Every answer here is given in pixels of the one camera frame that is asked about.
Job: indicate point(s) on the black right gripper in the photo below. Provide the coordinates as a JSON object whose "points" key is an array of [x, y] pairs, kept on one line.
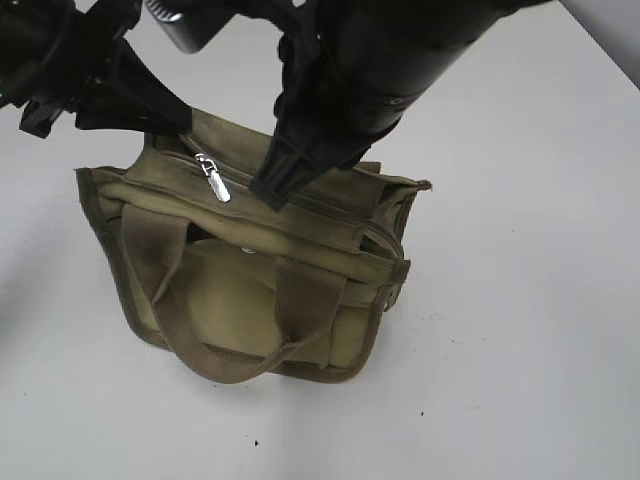
{"points": [[319, 109]]}

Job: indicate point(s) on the olive yellow canvas bag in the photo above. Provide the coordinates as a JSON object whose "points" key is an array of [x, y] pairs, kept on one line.
{"points": [[238, 289]]}

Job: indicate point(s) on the silver zipper pull tab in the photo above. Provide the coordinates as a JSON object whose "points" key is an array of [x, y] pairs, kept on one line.
{"points": [[215, 181]]}

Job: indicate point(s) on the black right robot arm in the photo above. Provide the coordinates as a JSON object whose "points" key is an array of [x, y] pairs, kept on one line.
{"points": [[351, 69]]}

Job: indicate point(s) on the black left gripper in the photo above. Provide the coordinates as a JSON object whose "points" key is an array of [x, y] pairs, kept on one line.
{"points": [[57, 58]]}

